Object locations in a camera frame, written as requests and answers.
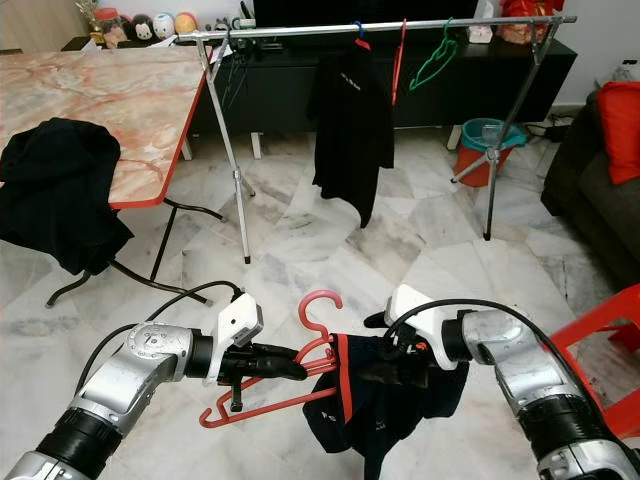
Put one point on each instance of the red laughing buddha statue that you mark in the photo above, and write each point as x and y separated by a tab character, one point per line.
530	22

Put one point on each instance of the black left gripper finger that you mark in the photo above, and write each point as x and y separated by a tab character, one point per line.
278	374
275	357

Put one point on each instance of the white round plush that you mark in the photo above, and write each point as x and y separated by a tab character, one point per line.
164	28

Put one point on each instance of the blue hook hanger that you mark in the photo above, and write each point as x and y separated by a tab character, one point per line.
359	35

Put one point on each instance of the black television console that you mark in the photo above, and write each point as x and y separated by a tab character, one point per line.
280	95

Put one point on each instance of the red plastic hanger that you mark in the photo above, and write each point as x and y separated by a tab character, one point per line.
260	409
397	65

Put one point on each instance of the red cushion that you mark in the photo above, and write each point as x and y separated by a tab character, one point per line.
620	130

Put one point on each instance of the light wood cabinet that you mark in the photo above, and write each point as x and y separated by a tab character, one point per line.
30	25

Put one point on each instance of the black sports jacket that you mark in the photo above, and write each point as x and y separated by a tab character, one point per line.
60	195

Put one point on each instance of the black flat television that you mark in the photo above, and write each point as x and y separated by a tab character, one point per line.
360	8

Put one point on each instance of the black mouse plush white face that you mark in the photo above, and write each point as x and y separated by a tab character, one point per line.
140	31

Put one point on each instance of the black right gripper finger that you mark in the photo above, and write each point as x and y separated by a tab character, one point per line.
385	377
380	322

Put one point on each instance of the red plastic chair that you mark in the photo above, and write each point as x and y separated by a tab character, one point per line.
595	322

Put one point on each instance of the dark brown sofa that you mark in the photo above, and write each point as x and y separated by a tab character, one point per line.
575	190

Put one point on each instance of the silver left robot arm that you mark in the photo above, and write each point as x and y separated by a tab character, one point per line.
140	375

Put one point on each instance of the green plastic hanger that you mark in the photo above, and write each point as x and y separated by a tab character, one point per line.
438	62

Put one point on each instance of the orange round plush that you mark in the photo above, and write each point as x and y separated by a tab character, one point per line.
186	24

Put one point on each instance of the silver metal clothes rack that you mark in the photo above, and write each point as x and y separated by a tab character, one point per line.
290	30

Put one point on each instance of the navy shirt with red trim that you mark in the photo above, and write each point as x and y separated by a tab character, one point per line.
370	420

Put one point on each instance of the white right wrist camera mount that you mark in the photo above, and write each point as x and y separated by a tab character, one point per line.
425	315

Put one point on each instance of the black shirt with red collar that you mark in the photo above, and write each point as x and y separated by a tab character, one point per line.
350	140

